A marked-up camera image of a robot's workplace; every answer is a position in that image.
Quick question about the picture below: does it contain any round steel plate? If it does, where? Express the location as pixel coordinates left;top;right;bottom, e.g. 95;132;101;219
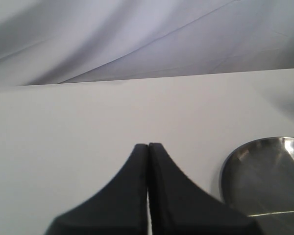
219;137;294;235

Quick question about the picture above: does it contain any white backdrop cloth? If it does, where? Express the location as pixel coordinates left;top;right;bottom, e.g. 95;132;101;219
0;0;294;87

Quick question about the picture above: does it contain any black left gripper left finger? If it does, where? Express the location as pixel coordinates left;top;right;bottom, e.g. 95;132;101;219
46;144;148;235

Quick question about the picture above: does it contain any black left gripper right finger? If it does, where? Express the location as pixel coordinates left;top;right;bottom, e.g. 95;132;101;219
148;143;257;235

